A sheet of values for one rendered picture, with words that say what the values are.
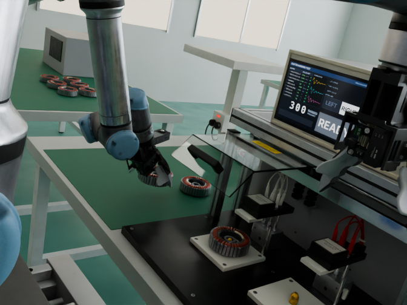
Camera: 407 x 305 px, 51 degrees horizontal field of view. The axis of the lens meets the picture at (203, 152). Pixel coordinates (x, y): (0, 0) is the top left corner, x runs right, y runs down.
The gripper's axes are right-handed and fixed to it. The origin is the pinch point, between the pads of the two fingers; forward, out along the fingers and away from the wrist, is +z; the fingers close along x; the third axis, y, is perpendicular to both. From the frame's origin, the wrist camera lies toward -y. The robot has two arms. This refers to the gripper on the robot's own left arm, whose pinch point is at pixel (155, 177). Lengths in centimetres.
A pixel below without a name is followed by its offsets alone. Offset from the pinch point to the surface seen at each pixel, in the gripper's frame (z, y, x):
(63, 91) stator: 35, -53, -110
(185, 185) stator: 10.2, -8.9, 4.8
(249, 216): -9.6, 5.7, 37.7
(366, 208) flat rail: -26, 3, 65
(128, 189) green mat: 6.0, 4.7, -9.0
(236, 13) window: 198, -465, -230
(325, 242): -15, 8, 59
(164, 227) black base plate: -3.2, 16.7, 16.2
